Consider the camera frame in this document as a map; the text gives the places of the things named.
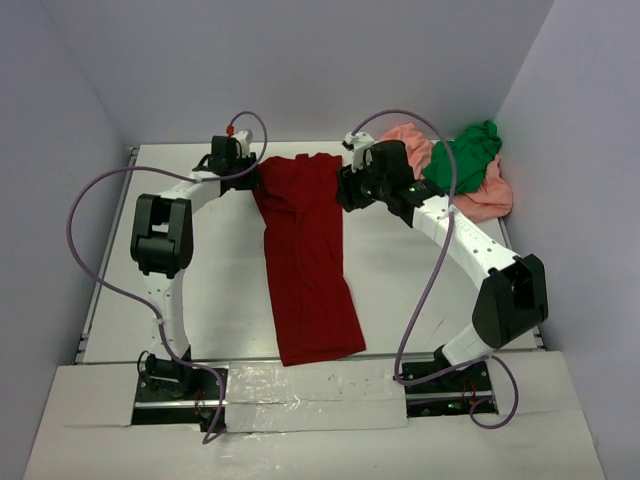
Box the green t-shirt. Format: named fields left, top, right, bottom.
left=421, top=120, right=502, bottom=195

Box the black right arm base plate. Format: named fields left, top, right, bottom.
left=404, top=362, right=497, bottom=418

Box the salmon pink t-shirt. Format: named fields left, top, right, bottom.
left=379, top=122, right=513, bottom=222

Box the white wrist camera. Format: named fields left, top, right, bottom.
left=226, top=125, right=253, bottom=158
left=342, top=132, right=375, bottom=172

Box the white cardboard front cover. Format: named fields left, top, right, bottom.
left=25, top=353, right=603, bottom=479

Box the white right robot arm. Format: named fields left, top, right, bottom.
left=336, top=134, right=549, bottom=391

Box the red t-shirt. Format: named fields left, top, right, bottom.
left=253, top=153, right=366, bottom=367

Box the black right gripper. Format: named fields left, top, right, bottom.
left=335, top=154, right=391, bottom=213

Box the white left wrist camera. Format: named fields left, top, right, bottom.
left=226, top=125, right=253, bottom=158

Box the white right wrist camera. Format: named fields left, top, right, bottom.
left=342, top=132, right=375, bottom=172

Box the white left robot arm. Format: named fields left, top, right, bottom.
left=130, top=130, right=260, bottom=399

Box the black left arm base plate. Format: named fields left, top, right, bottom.
left=131, top=370, right=221, bottom=433

